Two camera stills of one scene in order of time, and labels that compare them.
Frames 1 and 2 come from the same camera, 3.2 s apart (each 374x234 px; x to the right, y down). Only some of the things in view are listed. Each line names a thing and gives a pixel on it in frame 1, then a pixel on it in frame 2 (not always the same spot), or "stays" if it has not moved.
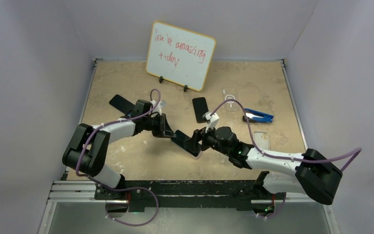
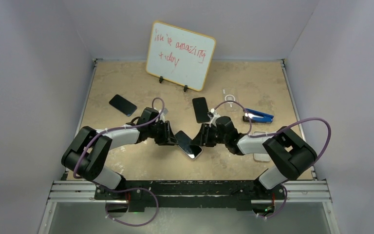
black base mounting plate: (215, 195) stays
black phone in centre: (200, 108) stays
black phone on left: (121, 104) stays
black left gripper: (163, 130) -> (167, 138)
